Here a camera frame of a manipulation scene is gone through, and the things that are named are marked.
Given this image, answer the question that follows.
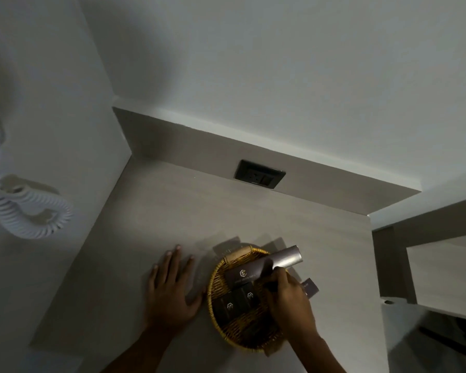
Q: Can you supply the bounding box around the round wicker basket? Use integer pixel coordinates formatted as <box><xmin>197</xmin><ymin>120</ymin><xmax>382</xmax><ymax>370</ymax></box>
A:
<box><xmin>206</xmin><ymin>245</ymin><xmax>296</xmax><ymax>353</ymax></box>

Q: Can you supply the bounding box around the person's right forearm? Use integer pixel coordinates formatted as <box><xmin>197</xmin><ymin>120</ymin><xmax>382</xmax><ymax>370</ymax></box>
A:
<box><xmin>287</xmin><ymin>332</ymin><xmax>347</xmax><ymax>373</ymax></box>

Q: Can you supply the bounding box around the white coiled cord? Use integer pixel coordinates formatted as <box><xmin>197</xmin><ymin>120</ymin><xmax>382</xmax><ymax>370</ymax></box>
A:
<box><xmin>0</xmin><ymin>174</ymin><xmax>74</xmax><ymax>240</ymax></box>

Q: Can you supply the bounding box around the wooden framed mirror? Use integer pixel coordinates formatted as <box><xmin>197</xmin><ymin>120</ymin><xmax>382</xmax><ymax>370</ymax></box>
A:
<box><xmin>372</xmin><ymin>194</ymin><xmax>466</xmax><ymax>324</ymax></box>

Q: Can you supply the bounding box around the person's right hand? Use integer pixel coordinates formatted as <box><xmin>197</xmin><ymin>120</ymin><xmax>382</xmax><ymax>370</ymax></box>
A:
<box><xmin>256</xmin><ymin>266</ymin><xmax>320</xmax><ymax>342</ymax></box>

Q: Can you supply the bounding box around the small dark packet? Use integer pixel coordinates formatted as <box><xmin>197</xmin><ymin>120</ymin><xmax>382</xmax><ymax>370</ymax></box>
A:
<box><xmin>301</xmin><ymin>278</ymin><xmax>320</xmax><ymax>300</ymax></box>

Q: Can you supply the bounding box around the person's left forearm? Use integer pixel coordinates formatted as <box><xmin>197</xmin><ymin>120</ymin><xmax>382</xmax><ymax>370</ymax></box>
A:
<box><xmin>100</xmin><ymin>327</ymin><xmax>174</xmax><ymax>373</ymax></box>

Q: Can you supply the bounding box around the small dark box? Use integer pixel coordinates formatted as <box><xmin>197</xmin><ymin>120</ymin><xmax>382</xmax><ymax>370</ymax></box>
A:
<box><xmin>239</xmin><ymin>285</ymin><xmax>261</xmax><ymax>310</ymax></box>
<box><xmin>213</xmin><ymin>295</ymin><xmax>244</xmax><ymax>323</ymax></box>

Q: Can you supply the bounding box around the black wall power outlet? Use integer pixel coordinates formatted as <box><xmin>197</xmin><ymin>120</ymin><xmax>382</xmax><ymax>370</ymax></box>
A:
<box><xmin>233</xmin><ymin>159</ymin><xmax>286</xmax><ymax>190</ymax></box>

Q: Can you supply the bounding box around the long dark grey box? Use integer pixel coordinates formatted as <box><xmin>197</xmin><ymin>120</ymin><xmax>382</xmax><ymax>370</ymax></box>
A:
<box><xmin>222</xmin><ymin>245</ymin><xmax>304</xmax><ymax>289</ymax></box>

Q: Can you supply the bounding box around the person's left hand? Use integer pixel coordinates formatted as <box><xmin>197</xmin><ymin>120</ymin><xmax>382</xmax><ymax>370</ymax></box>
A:
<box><xmin>144</xmin><ymin>245</ymin><xmax>206</xmax><ymax>335</ymax></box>

